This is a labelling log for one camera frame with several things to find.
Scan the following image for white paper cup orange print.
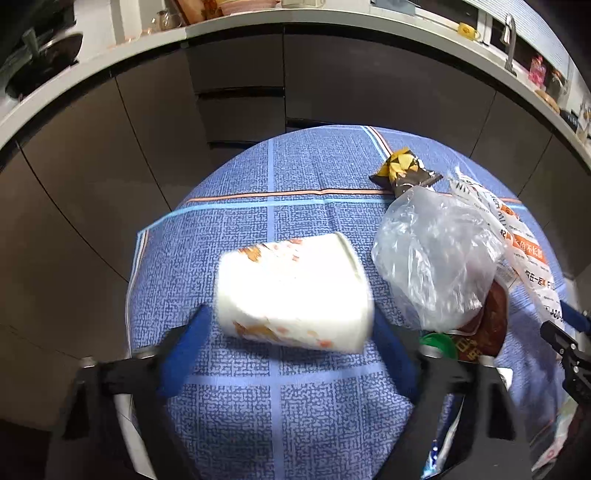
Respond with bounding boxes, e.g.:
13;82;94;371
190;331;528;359
213;232;376;354

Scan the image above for metal faucet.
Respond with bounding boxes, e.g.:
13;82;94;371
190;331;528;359
502;13;519;78

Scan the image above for blue checked tablecloth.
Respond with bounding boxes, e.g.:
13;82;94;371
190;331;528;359
124;124;571;480

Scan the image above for black yellow snack wrapper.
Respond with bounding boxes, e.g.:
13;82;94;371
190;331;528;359
369;148;444;199

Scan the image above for green plastic lid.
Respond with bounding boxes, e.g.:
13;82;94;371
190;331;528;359
419;333;458;361

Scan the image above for dark jar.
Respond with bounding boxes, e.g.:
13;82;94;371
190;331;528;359
547;69;570;103

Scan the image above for brown food packet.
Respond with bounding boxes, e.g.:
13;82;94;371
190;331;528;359
455;277;511;363

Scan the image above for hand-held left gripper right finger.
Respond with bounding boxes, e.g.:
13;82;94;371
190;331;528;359
369;307;536;480

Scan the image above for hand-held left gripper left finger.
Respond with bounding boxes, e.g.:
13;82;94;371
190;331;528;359
46;302;214;480

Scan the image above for pale crumpled wrapper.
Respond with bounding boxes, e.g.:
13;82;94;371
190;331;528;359
531;401;587;472

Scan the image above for pink bowl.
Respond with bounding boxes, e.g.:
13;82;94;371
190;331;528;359
217;0;280;17

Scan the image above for dark kitchen cabinets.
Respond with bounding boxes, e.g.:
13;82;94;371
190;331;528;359
0;23;591;435

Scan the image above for clear plastic bag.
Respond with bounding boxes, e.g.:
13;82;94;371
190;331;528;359
372;188;506;333

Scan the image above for pink packet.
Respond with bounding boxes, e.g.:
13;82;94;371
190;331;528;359
529;55;548;88

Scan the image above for black pan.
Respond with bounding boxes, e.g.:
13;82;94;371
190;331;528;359
7;30;85;99

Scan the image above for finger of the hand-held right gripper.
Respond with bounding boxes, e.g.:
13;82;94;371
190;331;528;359
539;300;591;416

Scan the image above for grey kitchen countertop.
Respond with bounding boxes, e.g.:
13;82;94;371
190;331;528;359
0;0;591;155

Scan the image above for white orange printed plastic bag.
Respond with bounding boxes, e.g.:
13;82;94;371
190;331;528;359
450;167;566;330

